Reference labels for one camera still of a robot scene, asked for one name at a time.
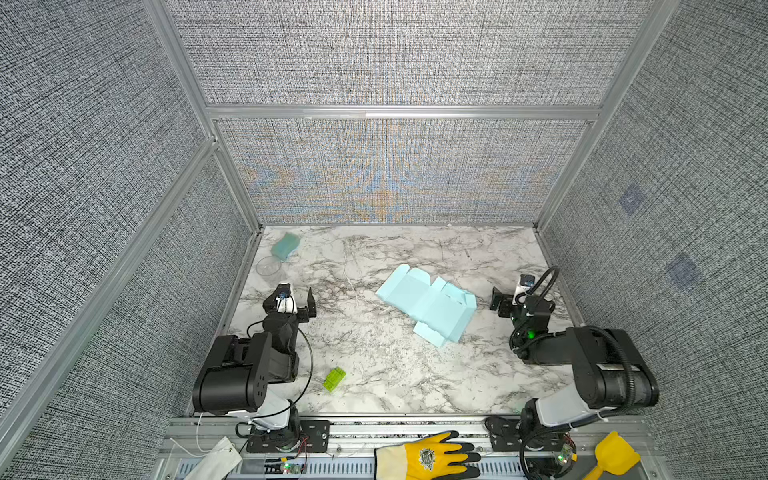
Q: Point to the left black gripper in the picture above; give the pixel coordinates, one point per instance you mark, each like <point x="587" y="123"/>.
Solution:
<point x="270" y="306"/>

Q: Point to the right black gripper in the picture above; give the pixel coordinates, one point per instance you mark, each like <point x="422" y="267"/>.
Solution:
<point x="501" y="300"/>

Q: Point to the light blue paper box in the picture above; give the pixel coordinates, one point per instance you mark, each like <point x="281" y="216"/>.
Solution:
<point x="441" y="311"/>

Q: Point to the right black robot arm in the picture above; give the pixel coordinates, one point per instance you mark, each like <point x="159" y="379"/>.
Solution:
<point x="610" y="376"/>

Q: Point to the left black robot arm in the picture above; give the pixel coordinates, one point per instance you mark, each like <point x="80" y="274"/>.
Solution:
<point x="238" y="372"/>

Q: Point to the teal sponge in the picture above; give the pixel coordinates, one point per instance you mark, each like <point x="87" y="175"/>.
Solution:
<point x="285" y="247"/>

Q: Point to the green toy brick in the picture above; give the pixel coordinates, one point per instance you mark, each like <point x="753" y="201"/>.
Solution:
<point x="334" y="378"/>

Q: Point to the yellow black work glove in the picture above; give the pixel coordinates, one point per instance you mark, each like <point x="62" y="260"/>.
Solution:
<point x="434" y="457"/>

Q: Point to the yellow plastic scoop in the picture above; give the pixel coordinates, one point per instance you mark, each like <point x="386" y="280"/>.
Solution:
<point x="614" y="455"/>

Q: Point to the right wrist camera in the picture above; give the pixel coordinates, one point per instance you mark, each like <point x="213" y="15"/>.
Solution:
<point x="525" y="282"/>

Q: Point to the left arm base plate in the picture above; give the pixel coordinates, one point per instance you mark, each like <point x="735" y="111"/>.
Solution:
<point x="312" y="435"/>

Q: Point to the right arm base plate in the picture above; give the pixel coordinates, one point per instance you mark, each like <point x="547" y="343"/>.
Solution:
<point x="505" y="436"/>

